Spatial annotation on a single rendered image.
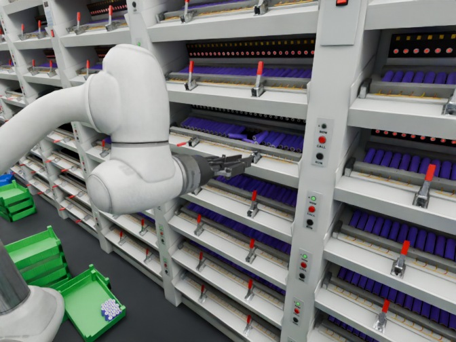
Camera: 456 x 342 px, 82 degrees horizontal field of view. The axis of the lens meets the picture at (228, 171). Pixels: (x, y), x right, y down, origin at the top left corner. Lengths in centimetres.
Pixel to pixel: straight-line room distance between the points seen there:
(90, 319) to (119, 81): 139
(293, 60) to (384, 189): 45
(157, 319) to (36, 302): 70
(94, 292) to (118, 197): 133
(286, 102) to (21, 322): 100
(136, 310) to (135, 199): 126
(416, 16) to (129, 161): 58
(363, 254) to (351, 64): 49
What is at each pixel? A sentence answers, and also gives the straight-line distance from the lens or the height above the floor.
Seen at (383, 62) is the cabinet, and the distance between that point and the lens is 85.
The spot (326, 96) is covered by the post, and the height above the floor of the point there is 117.
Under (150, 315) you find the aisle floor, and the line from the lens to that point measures 164.
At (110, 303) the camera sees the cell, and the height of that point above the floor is 9.
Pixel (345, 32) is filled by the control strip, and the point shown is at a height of 130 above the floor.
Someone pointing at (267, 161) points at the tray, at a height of 96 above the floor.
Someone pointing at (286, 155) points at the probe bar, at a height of 99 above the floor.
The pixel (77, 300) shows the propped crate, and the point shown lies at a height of 7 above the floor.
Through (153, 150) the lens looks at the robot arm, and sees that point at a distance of 47.
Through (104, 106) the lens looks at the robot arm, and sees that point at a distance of 47.
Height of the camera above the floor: 125
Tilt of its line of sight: 23 degrees down
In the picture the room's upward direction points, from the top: straight up
